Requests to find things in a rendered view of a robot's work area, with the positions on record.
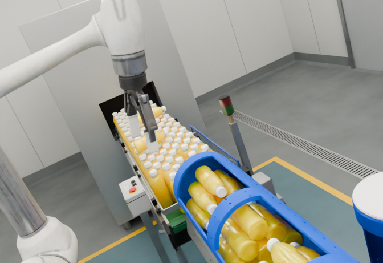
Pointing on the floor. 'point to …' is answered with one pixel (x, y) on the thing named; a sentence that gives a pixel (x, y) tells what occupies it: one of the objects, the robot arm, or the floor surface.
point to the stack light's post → (240, 146)
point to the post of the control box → (154, 237)
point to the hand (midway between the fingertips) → (143, 140)
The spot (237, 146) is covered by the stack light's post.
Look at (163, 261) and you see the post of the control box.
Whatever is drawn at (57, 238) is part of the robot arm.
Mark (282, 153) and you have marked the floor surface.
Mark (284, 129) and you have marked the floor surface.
